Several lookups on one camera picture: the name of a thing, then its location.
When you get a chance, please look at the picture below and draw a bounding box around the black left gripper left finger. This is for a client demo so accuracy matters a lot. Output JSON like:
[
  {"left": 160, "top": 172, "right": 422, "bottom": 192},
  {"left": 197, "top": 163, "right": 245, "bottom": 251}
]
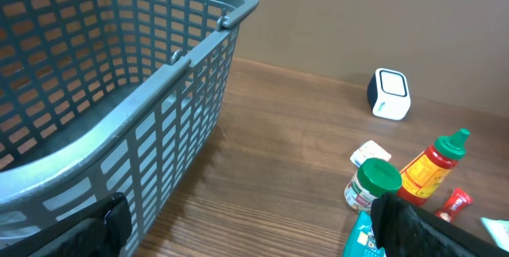
[{"left": 1, "top": 192, "right": 132, "bottom": 257}]

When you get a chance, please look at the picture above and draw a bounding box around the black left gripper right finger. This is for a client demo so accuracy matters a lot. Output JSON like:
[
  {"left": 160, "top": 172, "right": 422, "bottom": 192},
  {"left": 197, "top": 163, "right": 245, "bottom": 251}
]
[{"left": 371, "top": 193, "right": 505, "bottom": 257}]

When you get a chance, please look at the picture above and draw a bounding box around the green 3M gloves packet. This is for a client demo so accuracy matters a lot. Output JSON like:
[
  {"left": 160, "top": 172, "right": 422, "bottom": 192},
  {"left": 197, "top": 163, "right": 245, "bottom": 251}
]
[{"left": 342, "top": 211, "right": 386, "bottom": 257}]

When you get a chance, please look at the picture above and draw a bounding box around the red chilli sauce bottle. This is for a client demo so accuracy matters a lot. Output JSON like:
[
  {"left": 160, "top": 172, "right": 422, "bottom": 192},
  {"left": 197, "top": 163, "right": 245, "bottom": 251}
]
[{"left": 397, "top": 128, "right": 470, "bottom": 206}]

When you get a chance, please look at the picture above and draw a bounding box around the green lid jar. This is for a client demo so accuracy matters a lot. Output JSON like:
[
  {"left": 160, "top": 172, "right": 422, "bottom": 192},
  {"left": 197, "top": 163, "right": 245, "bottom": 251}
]
[{"left": 344, "top": 158, "right": 402, "bottom": 213}]

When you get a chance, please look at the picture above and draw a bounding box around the red Nescafe sachet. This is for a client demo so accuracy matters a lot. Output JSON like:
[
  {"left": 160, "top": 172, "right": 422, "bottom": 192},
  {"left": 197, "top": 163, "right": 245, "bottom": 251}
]
[{"left": 434, "top": 188, "right": 473, "bottom": 223}]

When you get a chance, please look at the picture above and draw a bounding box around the small red white box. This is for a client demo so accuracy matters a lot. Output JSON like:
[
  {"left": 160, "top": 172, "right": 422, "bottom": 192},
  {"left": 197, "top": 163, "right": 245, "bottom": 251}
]
[{"left": 350, "top": 140, "right": 391, "bottom": 167}]

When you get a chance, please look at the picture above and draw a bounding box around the light blue tissue packet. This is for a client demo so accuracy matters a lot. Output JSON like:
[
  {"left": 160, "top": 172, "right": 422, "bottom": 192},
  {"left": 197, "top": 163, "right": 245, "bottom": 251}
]
[{"left": 480, "top": 217, "right": 509, "bottom": 251}]

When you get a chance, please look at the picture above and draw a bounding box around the white barcode scanner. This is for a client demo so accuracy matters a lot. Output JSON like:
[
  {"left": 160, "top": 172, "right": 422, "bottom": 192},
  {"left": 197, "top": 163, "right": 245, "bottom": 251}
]
[{"left": 367, "top": 68, "right": 411, "bottom": 121}]

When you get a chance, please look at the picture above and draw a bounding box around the grey plastic shopping basket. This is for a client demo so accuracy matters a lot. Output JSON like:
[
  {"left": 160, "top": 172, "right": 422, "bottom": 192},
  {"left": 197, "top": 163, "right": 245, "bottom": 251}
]
[{"left": 1, "top": 0, "right": 259, "bottom": 256}]

